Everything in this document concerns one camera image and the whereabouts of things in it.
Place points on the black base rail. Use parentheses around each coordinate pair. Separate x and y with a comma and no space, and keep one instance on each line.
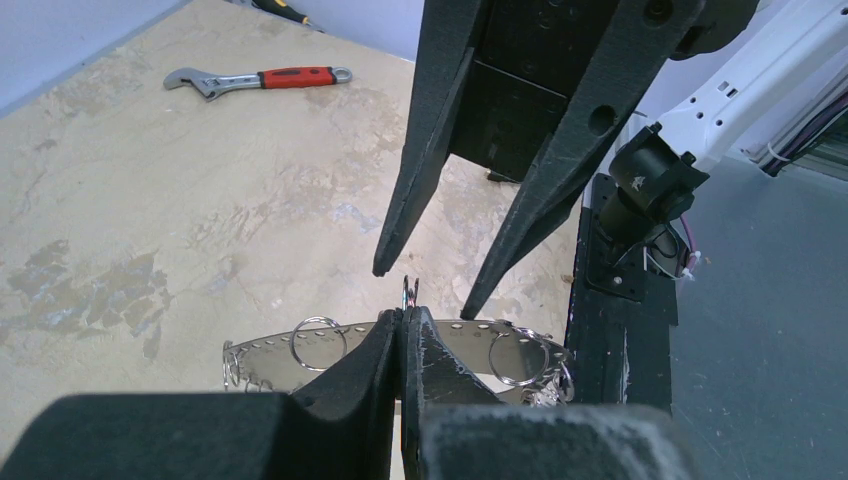
(620,319)

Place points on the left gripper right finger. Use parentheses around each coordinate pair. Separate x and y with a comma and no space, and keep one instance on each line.
(455,427)

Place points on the yellow black screwdriver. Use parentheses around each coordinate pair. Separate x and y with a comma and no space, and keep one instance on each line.
(283,9)

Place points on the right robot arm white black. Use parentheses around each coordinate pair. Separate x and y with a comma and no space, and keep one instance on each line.
(658,170)

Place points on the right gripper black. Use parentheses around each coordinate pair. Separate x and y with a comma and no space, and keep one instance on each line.
(532,58)

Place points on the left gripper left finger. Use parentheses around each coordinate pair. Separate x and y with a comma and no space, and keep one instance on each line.
(339,426)

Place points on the red handled adjustable wrench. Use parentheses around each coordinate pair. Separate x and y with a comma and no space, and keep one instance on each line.
(213,86)

